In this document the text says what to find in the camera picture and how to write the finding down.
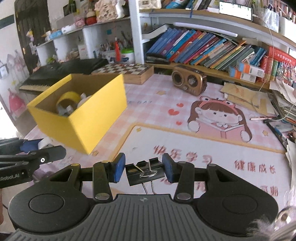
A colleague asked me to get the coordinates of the black binder clip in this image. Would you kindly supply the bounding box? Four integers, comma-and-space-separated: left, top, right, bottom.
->
125, 157, 165, 195

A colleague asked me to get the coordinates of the yellow tape roll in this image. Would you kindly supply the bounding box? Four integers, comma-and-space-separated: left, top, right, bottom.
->
56, 91, 81, 108

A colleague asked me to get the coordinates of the grey purple toy car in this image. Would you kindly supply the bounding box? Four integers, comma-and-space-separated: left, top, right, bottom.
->
57, 104, 74, 117

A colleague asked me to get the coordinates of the pink pig plush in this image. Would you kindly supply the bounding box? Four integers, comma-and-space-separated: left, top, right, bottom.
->
77, 93, 92, 108

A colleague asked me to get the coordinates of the yellow cardboard box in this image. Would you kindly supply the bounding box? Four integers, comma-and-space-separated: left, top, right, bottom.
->
27, 74, 127, 155

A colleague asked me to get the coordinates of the pink checkered tablecloth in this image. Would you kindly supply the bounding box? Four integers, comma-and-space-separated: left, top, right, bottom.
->
23, 73, 292, 204

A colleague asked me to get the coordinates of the black electronic keyboard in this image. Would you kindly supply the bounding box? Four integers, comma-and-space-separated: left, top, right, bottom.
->
19, 58, 108, 94

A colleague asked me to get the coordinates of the brown retro radio speaker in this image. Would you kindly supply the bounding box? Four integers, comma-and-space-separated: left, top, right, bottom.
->
171, 65, 207, 96

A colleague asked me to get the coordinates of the checkered chess board box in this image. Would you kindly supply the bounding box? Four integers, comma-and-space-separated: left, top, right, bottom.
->
91, 64, 154, 85

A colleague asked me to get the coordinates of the white green lidded jar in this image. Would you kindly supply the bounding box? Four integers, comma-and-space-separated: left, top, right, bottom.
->
120, 48, 135, 64

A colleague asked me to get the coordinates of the red bottle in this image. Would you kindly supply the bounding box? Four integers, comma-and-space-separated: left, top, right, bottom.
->
114, 38, 121, 63

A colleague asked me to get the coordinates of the stack of papers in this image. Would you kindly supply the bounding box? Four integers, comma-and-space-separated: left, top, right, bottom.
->
268, 78, 296, 149

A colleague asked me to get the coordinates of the row of leaning books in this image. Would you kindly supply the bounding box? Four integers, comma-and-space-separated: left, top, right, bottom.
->
145, 27, 295, 83

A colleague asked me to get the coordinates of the white bookshelf unit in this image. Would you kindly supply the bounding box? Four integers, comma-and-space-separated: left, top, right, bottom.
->
37, 9, 295, 66

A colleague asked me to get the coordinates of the pink figure ornament plaque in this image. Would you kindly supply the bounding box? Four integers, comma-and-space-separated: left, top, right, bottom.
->
94, 0, 125, 23

